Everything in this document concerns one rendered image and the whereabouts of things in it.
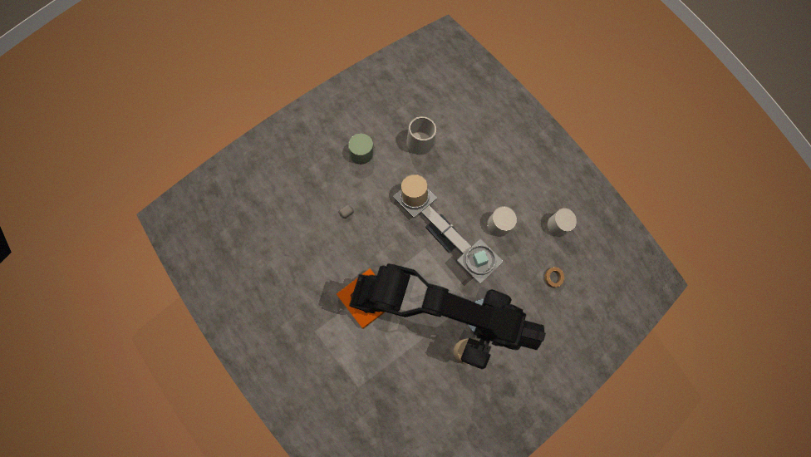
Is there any orange-brown ring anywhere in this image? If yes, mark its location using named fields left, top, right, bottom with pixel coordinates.
left=544, top=267, right=564, bottom=288

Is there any green cylinder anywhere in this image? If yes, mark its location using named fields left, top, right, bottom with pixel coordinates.
left=349, top=134, right=373, bottom=165

